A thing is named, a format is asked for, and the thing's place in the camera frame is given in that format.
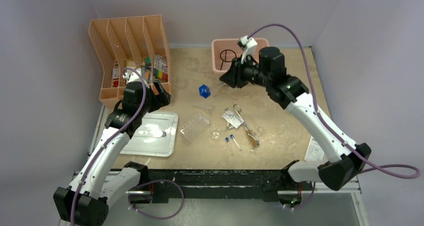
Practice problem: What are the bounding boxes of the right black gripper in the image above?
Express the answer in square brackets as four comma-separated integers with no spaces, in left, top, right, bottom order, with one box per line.
[221,54,273,89]

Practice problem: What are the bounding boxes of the blue plastic hexagonal piece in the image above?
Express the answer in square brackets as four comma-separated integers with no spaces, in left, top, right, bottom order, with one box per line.
[198,84,211,98]

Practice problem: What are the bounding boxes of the metal crucible tongs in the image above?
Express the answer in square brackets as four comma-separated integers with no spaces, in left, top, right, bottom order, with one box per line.
[225,104,256,135]

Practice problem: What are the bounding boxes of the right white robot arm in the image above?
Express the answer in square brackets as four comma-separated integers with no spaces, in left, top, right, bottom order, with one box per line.
[219,47,372,191]

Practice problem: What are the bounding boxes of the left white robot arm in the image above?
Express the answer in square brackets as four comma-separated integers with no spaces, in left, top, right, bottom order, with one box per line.
[53,81,171,225]

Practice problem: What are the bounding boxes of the colourful items in organizer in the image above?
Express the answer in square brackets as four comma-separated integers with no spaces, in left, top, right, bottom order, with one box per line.
[141,54,169,83]

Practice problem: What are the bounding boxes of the pink plastic bin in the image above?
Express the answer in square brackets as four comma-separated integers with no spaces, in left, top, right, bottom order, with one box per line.
[211,38,270,74]

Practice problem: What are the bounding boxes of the white red box in organizer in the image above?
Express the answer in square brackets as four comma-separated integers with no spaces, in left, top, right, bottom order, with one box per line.
[111,60,137,88]

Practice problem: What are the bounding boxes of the clear plastic well plate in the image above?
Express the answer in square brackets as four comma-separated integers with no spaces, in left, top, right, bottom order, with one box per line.
[179,113,210,143]

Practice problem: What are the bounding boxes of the small clear glass dish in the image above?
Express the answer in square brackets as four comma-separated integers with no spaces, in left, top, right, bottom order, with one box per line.
[210,128,221,141]

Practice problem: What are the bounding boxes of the peach slotted file organizer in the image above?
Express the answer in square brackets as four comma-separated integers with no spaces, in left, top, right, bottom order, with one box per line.
[88,15,171,109]

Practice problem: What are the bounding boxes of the brown test tube brush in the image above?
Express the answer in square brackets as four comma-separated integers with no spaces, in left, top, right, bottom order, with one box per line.
[247,130,260,148]

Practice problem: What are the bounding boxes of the white instruction sheet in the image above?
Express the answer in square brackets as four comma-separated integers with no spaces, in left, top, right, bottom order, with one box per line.
[304,136,325,162]

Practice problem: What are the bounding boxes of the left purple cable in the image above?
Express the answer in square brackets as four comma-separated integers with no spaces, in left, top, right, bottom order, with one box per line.
[68,67,185,226]

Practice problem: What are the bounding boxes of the black wire tripod stand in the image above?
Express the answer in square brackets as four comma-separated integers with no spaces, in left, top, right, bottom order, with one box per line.
[219,49,237,70]

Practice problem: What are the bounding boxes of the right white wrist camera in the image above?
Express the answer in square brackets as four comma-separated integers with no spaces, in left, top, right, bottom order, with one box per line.
[237,36,258,64]

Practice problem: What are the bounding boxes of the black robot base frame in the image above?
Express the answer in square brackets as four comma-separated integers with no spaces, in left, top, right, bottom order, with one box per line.
[129,169,312,204]

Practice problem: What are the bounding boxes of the aluminium rail frame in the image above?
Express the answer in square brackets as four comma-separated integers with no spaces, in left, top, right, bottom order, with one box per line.
[53,107,369,225]

